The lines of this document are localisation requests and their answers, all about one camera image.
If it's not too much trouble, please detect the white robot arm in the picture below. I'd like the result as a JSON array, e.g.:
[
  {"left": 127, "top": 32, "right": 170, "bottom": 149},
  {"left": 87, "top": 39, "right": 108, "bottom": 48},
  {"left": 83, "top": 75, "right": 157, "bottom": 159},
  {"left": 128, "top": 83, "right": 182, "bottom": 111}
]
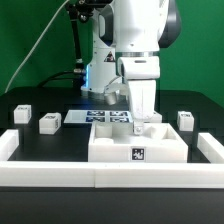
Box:
[{"left": 76, "top": 0, "right": 181, "bottom": 135}]

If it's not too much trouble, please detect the white marker tag sheet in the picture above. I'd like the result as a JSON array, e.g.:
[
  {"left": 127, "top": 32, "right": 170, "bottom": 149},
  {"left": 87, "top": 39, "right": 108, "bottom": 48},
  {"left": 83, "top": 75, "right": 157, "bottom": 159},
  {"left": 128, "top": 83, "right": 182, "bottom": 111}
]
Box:
[{"left": 64, "top": 110, "right": 132, "bottom": 124}]

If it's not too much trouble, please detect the black cable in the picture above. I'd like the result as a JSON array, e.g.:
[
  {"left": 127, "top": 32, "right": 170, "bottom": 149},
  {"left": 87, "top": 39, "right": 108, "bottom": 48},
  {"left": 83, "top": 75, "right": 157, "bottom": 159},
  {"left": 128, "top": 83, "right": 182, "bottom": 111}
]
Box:
[{"left": 39, "top": 70, "right": 84, "bottom": 88}]

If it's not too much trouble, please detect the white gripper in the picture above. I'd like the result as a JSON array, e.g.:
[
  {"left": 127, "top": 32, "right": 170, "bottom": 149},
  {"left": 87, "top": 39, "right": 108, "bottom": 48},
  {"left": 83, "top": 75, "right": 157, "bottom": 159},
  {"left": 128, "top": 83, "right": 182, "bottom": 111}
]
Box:
[{"left": 117, "top": 56, "right": 160, "bottom": 134}]

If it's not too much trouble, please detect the white cable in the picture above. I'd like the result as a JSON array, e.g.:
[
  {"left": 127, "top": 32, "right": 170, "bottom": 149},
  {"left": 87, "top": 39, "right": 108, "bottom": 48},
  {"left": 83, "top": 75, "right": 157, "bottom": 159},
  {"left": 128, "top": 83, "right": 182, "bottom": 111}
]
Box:
[{"left": 3, "top": 0, "right": 72, "bottom": 95}]

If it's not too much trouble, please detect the white U-shaped obstacle fence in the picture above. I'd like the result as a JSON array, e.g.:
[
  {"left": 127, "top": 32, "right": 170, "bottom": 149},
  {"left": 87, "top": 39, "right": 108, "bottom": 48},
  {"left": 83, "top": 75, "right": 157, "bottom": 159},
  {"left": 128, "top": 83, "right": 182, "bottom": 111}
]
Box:
[{"left": 0, "top": 129, "right": 224, "bottom": 189}]

